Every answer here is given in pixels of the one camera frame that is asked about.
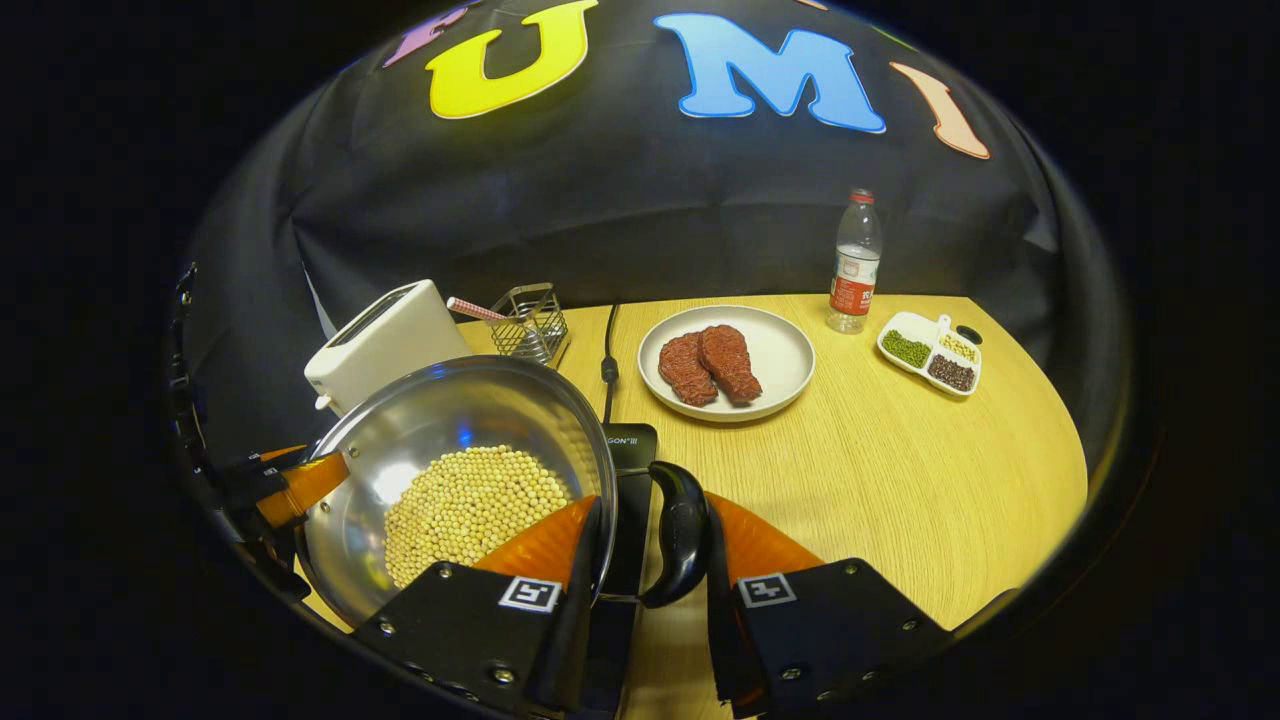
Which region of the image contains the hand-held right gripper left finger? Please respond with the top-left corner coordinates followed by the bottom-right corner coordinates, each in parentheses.
top-left (350, 495), bottom-right (606, 720)

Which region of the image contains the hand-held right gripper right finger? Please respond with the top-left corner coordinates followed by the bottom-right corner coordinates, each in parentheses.
top-left (705, 490), bottom-right (956, 719)

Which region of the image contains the stainless steel pot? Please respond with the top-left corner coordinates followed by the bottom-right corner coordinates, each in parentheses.
top-left (296, 354), bottom-right (713, 629)

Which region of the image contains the black induction cooktop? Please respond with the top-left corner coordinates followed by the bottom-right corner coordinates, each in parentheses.
top-left (580, 423), bottom-right (661, 720)

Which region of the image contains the pile of soybeans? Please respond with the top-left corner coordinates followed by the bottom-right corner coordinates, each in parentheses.
top-left (384, 445), bottom-right (573, 589)

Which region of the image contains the white toaster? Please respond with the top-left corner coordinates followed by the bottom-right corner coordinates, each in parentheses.
top-left (304, 279), bottom-right (473, 417)

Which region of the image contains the white round plate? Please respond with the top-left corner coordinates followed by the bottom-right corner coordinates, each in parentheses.
top-left (637, 305), bottom-right (817, 424)

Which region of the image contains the pile of green beans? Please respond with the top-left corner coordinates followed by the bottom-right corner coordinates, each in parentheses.
top-left (882, 329), bottom-right (932, 369)

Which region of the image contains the pile of dark beans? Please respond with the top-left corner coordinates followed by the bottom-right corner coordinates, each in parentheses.
top-left (927, 354), bottom-right (976, 392)

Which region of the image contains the white divided dish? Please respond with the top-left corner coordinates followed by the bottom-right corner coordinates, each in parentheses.
top-left (877, 310), bottom-right (984, 399)

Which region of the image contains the clear plastic water bottle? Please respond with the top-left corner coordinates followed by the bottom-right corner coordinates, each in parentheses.
top-left (827, 188), bottom-right (884, 335)

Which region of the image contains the black backdrop cloth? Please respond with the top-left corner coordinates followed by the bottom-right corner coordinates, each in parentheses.
top-left (175, 0), bottom-right (1131, 471)

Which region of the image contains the metal wire basket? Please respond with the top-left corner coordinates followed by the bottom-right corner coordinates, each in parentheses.
top-left (487, 283), bottom-right (572, 369)

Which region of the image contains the black power cable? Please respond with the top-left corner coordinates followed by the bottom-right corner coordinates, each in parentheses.
top-left (599, 303), bottom-right (623, 426)

